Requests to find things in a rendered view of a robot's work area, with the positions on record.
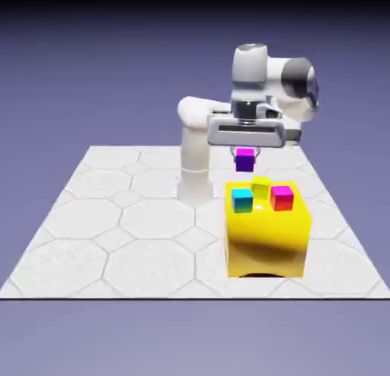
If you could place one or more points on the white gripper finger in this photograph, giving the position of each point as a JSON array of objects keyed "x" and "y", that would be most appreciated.
[
  {"x": 257, "y": 152},
  {"x": 232, "y": 152}
]

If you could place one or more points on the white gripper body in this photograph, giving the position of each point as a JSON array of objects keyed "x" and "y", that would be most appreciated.
[{"x": 274, "y": 135}]

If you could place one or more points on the small purple cube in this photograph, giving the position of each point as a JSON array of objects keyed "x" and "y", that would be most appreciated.
[{"x": 244, "y": 161}]

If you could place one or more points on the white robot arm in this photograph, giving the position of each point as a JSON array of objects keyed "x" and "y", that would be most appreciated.
[{"x": 195, "y": 138}]

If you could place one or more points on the small yellow cube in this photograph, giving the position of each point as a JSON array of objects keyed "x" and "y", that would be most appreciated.
[{"x": 260, "y": 189}]

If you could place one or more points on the small cyan cube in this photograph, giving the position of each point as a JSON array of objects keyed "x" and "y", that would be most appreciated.
[{"x": 242, "y": 201}]

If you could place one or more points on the small red cube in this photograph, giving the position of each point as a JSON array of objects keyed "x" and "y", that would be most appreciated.
[{"x": 281, "y": 199}]

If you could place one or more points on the large yellow box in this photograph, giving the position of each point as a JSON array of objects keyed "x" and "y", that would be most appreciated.
[{"x": 265, "y": 238}]

